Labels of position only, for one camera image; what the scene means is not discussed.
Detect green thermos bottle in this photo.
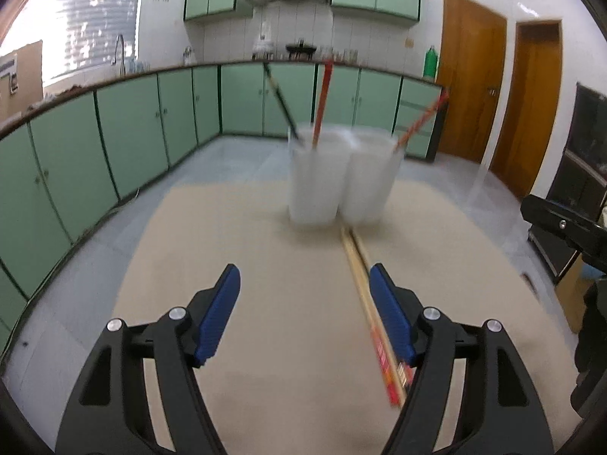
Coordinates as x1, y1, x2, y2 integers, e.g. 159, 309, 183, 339
422, 45, 438, 80

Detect white device on board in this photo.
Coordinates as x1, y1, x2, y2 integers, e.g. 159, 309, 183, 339
0, 57, 19, 94

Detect metal kitchen faucet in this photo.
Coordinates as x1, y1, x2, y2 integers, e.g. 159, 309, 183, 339
111, 34, 126, 77

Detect cardboard box on counter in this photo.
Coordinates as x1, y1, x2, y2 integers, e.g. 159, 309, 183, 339
0, 40, 43, 124

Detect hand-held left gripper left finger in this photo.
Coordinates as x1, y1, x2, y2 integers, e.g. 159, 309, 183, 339
56, 264, 241, 455

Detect dark wooden chopstick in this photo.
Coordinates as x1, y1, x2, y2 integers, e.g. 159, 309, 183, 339
262, 61, 307, 147

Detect green kitchen base cabinets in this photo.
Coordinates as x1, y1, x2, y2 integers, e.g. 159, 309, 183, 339
0, 61, 449, 347

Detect wooden door with handle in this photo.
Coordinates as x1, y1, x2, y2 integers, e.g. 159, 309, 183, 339
435, 0, 508, 164

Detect row of chopsticks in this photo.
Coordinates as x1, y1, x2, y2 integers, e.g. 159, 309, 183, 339
340, 226, 409, 408

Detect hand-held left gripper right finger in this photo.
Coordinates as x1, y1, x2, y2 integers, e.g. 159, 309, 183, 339
369, 263, 555, 455

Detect beige table mat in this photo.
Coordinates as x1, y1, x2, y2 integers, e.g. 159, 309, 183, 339
114, 177, 582, 455

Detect red-ended chopstick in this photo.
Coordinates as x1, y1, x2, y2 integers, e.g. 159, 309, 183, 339
393, 92, 450, 150
310, 59, 334, 149

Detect plain wooden door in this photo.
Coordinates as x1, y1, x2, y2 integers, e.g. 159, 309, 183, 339
488, 19, 564, 200

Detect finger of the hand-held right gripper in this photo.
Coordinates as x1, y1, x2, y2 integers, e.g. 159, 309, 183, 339
520, 194, 607, 266

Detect white window blinds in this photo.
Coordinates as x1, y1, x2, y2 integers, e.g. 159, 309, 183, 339
45, 0, 145, 81

